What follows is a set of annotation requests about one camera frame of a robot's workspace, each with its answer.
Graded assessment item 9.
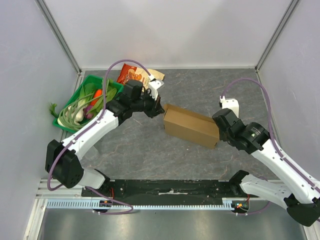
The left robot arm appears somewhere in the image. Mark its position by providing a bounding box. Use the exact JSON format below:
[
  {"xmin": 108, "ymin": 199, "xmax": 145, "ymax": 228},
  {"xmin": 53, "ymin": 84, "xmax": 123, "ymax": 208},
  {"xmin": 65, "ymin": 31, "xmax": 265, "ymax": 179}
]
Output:
[{"xmin": 45, "ymin": 79, "xmax": 164, "ymax": 197}]

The brown cardboard box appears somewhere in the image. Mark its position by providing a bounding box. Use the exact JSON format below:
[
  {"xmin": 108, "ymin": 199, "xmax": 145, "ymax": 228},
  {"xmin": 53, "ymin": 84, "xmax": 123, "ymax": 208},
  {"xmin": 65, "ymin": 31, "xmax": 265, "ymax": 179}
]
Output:
[{"xmin": 163, "ymin": 104, "xmax": 220, "ymax": 149}]

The green plastic basket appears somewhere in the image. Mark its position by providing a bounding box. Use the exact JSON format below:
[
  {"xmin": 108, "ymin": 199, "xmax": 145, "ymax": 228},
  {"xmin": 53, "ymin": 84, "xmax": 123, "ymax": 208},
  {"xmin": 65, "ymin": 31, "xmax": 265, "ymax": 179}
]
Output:
[{"xmin": 52, "ymin": 74, "xmax": 125, "ymax": 133}]

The aluminium corner post left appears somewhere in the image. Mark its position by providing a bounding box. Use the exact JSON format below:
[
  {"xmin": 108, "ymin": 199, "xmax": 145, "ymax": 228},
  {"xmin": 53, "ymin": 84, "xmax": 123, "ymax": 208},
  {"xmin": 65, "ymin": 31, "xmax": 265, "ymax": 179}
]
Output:
[{"xmin": 35, "ymin": 0, "xmax": 82, "ymax": 74}]

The cassava chips snack bag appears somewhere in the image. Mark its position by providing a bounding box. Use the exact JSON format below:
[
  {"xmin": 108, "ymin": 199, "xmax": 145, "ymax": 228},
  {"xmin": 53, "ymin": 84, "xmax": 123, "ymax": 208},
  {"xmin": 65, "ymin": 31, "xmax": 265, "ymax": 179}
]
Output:
[{"xmin": 117, "ymin": 63, "xmax": 151, "ymax": 89}]

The purple radish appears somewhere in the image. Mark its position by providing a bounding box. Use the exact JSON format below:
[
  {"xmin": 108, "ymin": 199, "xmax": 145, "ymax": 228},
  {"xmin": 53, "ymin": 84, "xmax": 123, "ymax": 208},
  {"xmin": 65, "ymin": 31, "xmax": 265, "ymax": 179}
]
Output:
[{"xmin": 83, "ymin": 105, "xmax": 94, "ymax": 120}]

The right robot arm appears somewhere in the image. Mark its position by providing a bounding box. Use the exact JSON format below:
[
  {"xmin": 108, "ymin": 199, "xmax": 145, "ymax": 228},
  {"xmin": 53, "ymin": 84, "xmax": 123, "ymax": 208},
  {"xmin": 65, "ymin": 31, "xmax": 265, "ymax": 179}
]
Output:
[{"xmin": 212, "ymin": 108, "xmax": 320, "ymax": 227}]

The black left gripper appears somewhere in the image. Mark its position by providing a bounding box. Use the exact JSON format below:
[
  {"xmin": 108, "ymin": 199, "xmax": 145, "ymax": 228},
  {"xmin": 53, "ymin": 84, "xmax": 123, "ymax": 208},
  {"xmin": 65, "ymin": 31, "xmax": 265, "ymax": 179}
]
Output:
[{"xmin": 131, "ymin": 89, "xmax": 165, "ymax": 119}]

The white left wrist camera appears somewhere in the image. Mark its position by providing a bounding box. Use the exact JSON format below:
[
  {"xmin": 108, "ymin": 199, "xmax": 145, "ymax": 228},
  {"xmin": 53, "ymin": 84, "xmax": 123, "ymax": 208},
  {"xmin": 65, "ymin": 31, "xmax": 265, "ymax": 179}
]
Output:
[{"xmin": 148, "ymin": 79, "xmax": 165, "ymax": 100}]

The clear plastic water bottle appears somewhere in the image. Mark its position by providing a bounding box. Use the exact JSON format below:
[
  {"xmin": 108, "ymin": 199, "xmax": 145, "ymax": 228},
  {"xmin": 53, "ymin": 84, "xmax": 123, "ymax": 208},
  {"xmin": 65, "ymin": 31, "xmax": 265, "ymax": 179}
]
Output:
[{"xmin": 84, "ymin": 146, "xmax": 99, "ymax": 161}]

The green long beans bundle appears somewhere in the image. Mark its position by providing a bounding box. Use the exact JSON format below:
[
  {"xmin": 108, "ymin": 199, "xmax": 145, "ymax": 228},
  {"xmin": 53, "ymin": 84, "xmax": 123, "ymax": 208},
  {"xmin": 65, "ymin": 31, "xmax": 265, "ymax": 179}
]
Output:
[{"xmin": 57, "ymin": 76, "xmax": 113, "ymax": 133}]

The green leafy vegetable outside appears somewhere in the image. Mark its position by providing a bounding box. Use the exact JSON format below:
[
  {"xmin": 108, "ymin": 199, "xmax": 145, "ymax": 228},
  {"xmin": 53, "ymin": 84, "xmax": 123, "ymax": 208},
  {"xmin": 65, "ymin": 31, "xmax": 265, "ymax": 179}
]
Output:
[{"xmin": 49, "ymin": 102, "xmax": 59, "ymax": 118}]

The orange carrot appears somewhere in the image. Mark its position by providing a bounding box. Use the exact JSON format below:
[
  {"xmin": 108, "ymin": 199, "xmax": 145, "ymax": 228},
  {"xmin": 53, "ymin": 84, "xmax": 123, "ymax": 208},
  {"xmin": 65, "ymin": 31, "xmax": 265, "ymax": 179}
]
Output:
[{"xmin": 89, "ymin": 89, "xmax": 103, "ymax": 106}]

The blue slotted cable duct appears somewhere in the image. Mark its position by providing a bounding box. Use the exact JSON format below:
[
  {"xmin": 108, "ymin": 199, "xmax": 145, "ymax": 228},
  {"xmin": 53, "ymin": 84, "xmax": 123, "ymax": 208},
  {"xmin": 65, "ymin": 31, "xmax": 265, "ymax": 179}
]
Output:
[{"xmin": 46, "ymin": 197, "xmax": 235, "ymax": 211}]

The bok choy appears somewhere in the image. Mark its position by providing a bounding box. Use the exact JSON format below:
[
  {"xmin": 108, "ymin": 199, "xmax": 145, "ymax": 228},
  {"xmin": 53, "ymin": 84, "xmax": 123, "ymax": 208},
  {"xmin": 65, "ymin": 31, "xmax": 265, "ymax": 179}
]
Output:
[{"xmin": 57, "ymin": 83, "xmax": 97, "ymax": 127}]

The aluminium corner post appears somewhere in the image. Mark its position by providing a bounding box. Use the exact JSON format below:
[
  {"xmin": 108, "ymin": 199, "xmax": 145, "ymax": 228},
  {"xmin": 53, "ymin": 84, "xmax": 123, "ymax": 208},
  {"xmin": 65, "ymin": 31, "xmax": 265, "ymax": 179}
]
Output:
[
  {"xmin": 35, "ymin": 0, "xmax": 82, "ymax": 74},
  {"xmin": 254, "ymin": 0, "xmax": 300, "ymax": 73}
]

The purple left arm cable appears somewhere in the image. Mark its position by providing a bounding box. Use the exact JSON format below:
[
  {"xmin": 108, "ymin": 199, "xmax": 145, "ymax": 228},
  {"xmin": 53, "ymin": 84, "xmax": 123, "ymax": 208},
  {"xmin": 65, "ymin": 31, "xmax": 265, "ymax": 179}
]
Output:
[{"xmin": 46, "ymin": 59, "xmax": 152, "ymax": 192}]

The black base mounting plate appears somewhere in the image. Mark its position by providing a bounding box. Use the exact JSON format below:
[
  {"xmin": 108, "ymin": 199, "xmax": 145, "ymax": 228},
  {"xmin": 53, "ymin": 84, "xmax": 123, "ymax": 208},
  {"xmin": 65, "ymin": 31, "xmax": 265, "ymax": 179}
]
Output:
[{"xmin": 97, "ymin": 179, "xmax": 247, "ymax": 200}]

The aluminium corner post right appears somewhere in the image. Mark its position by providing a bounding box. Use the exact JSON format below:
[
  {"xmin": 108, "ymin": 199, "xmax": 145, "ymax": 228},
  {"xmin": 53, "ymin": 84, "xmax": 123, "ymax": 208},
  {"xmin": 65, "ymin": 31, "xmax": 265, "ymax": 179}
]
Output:
[{"xmin": 254, "ymin": 0, "xmax": 300, "ymax": 73}]

